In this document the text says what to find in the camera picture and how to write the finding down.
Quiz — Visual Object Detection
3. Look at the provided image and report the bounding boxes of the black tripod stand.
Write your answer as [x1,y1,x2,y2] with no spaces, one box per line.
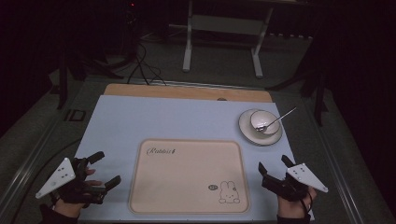
[266,59,331,127]

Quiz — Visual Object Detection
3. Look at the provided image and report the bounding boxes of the person's right hand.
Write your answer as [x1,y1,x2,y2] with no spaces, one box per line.
[277,188,318,219]

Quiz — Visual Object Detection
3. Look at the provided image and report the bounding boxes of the white metal desk frame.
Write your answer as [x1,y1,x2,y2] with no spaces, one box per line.
[181,0,313,79]

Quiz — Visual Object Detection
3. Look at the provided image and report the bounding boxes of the beige rabbit print placemat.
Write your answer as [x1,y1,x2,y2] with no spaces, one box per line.
[128,138,251,216]

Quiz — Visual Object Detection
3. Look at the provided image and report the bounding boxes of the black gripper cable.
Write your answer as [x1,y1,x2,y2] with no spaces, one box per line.
[298,190,314,217]

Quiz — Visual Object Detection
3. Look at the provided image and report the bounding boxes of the white bowl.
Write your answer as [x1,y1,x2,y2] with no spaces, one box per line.
[249,109,281,136]

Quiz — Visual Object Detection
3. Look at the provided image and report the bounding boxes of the white round plate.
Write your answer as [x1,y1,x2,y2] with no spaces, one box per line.
[238,108,284,147]

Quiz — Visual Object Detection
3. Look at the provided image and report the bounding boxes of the dark device with red light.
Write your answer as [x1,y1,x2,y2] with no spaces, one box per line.
[123,0,142,60]

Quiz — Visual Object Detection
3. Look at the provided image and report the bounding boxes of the small black rectangular frame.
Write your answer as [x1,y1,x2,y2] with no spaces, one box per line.
[64,108,87,122]

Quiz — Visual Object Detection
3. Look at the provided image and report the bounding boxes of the person's left hand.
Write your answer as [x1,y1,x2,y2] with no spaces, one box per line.
[54,167,104,219]

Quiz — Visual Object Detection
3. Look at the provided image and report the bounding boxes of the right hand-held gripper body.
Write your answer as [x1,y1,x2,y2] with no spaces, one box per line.
[262,162,329,203]

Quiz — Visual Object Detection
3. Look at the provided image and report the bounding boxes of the black floor cables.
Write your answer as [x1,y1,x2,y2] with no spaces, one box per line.
[126,42,167,87]

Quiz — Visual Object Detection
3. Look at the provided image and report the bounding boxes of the metal spoon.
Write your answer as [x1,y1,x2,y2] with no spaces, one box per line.
[255,106,298,133]

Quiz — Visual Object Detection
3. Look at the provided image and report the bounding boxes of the light blue table mat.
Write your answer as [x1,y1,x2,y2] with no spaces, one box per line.
[75,94,315,223]

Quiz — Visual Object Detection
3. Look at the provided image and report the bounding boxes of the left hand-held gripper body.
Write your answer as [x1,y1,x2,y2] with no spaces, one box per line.
[35,157,108,205]

